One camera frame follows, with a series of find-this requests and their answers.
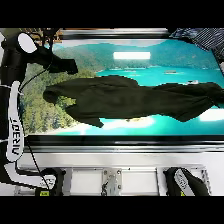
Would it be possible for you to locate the dark green long-sleeved top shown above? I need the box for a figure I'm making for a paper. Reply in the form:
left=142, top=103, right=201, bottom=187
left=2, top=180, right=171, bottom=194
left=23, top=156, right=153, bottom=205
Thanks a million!
left=42, top=74, right=224, bottom=129

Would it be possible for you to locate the silver frame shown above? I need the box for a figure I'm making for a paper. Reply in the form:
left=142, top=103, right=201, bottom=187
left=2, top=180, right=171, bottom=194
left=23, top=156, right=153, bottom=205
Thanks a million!
left=13, top=27, right=224, bottom=197

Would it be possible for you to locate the black cable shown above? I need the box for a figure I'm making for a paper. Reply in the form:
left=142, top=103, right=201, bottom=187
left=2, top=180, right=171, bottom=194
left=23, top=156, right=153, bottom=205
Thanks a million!
left=24, top=134, right=52, bottom=192

